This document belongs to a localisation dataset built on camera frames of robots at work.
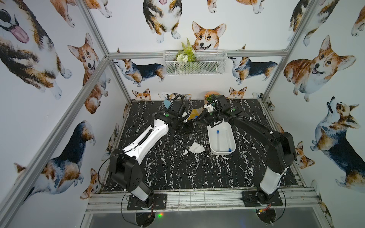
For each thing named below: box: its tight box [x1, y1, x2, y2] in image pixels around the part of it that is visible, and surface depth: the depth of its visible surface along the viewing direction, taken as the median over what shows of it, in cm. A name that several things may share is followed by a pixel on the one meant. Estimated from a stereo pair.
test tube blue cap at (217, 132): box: [216, 130, 220, 151], surface depth 99 cm
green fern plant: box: [175, 38, 197, 64], surface depth 84 cm
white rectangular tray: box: [207, 118, 237, 156], surface depth 97 cm
